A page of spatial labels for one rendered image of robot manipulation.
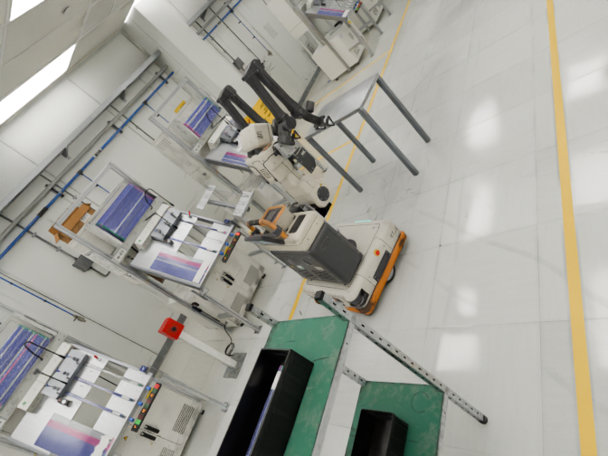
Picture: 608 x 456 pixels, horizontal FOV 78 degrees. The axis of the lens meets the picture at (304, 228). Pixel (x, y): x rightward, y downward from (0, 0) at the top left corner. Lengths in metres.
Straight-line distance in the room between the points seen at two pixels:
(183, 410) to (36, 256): 2.49
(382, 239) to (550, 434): 1.41
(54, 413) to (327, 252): 2.26
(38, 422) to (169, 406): 0.91
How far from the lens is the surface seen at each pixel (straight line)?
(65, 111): 5.81
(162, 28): 6.41
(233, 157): 4.33
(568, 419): 1.95
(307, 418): 1.27
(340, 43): 7.11
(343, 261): 2.48
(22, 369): 3.52
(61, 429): 3.42
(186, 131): 4.41
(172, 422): 3.69
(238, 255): 4.02
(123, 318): 5.22
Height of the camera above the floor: 1.77
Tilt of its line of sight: 25 degrees down
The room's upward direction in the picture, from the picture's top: 50 degrees counter-clockwise
